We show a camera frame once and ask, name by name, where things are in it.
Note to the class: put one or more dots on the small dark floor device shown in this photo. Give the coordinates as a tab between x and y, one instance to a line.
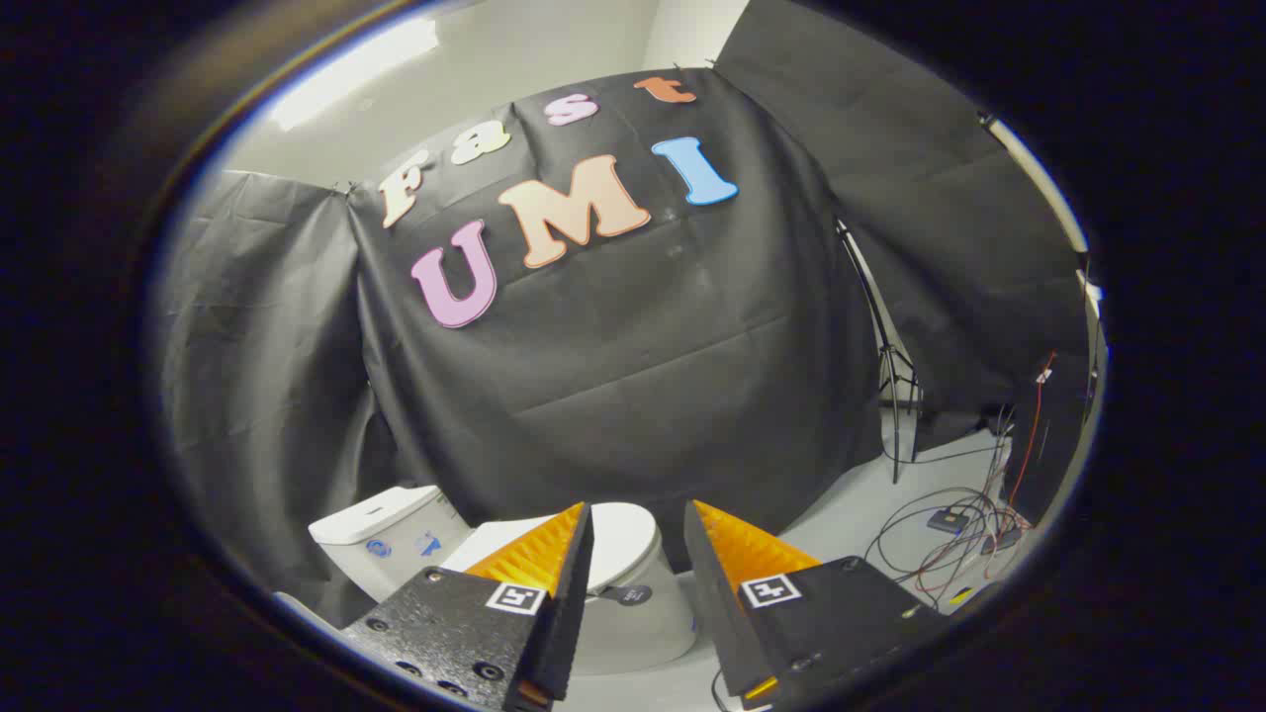
948	519

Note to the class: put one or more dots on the black light stand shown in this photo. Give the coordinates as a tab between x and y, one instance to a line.
894	396

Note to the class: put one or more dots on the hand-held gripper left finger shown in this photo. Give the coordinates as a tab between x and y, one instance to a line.
579	574

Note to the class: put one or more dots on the black backdrop cloth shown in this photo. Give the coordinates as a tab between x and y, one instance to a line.
643	346

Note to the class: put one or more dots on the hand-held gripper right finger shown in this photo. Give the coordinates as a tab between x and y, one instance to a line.
707	583

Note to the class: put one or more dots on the white toilet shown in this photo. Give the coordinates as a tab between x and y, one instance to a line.
356	564

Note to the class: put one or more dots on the white toilet lid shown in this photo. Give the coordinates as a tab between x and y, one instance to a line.
625	542

